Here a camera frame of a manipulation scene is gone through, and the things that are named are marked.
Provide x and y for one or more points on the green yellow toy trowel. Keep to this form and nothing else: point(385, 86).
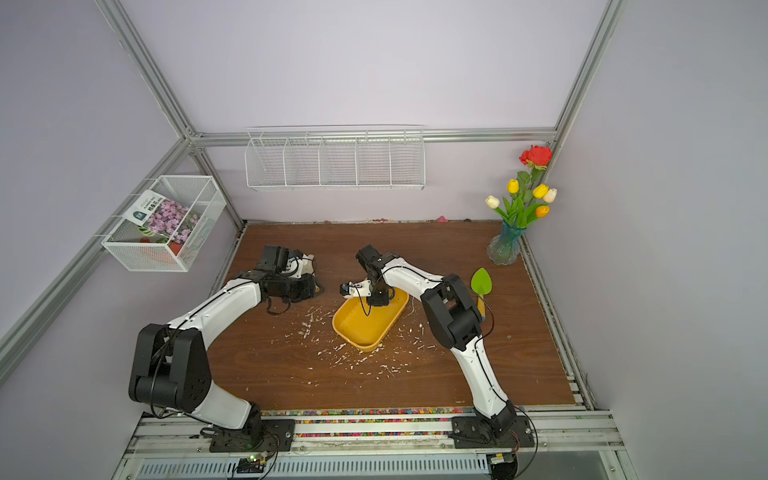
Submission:
point(481, 284)

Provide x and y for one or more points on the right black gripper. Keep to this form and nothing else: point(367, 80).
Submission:
point(382, 298)

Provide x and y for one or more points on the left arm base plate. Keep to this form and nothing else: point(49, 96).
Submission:
point(258, 435)

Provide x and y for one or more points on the white cotton work glove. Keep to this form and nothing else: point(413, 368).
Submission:
point(297, 266)

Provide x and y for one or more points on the glass vase with flowers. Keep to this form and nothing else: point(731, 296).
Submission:
point(528, 200)

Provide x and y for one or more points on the white wire wall shelf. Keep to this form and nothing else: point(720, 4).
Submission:
point(383, 156)

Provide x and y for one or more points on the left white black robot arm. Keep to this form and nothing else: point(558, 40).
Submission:
point(171, 368)

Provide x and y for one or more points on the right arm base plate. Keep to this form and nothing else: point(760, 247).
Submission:
point(492, 433)

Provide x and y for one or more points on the yellow plastic storage box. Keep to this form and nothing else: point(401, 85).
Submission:
point(364, 327)

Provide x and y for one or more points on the purple flower seed packet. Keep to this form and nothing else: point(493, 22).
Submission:
point(162, 218)

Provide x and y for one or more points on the white wire basket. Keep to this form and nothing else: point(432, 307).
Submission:
point(138, 253)

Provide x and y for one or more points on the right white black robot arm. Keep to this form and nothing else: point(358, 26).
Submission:
point(454, 320)

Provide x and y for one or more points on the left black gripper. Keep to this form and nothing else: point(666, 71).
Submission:
point(308, 290)

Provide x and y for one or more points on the aluminium front rail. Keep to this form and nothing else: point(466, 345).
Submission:
point(545, 442)

